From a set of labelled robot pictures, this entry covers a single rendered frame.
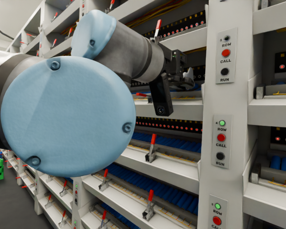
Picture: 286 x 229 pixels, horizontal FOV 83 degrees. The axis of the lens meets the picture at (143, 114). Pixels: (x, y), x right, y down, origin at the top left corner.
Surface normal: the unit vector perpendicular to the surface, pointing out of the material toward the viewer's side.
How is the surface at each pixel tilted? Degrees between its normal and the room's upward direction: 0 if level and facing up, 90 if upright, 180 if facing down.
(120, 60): 93
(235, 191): 90
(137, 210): 18
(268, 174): 108
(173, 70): 88
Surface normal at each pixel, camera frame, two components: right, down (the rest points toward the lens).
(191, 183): -0.65, 0.29
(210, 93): -0.67, -0.02
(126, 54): 0.76, 0.10
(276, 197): -0.17, -0.95
